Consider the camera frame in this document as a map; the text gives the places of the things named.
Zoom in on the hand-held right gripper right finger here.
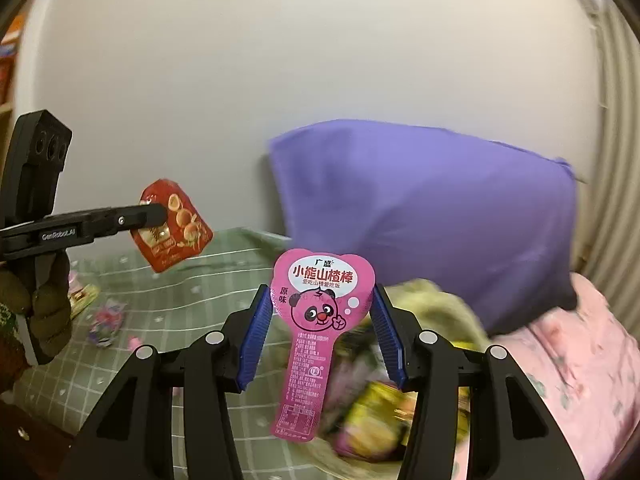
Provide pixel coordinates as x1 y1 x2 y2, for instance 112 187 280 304
370 284 586 480

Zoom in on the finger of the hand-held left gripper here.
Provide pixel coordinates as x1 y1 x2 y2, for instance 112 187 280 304
90 202 167 244

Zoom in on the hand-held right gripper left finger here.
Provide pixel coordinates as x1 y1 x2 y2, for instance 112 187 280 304
57 284 275 480

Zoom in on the red cookie snack packet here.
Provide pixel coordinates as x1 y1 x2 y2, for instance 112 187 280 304
131 178 214 273

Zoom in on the yellow plastic bin bag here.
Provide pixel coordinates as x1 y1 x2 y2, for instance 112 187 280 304
300 280 493 480

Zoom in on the pink spoon-shaped snack packet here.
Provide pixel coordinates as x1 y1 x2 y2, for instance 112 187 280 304
270 247 377 443

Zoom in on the person's left hand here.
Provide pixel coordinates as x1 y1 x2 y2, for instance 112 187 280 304
0 251 72 366

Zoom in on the green checkered tablecloth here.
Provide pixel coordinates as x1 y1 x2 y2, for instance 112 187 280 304
12 227 401 480

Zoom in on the yellow snack packet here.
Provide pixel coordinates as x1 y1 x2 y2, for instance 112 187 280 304
345 382 416 453

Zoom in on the red yellow snack wrapper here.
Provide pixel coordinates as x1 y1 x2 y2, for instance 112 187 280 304
67 270 101 318

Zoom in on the wooden shelf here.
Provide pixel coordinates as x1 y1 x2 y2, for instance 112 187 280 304
0 10 26 128

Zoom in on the purple pillow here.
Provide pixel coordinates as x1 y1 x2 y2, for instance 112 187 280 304
267 120 581 337

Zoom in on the pink floral blanket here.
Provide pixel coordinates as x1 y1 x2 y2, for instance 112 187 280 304
492 272 632 480

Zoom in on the dark wooden cabinet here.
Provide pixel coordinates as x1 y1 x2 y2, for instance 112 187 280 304
0 390 71 480

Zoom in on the striped beige curtain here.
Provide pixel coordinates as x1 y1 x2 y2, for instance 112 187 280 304
575 0 640 311

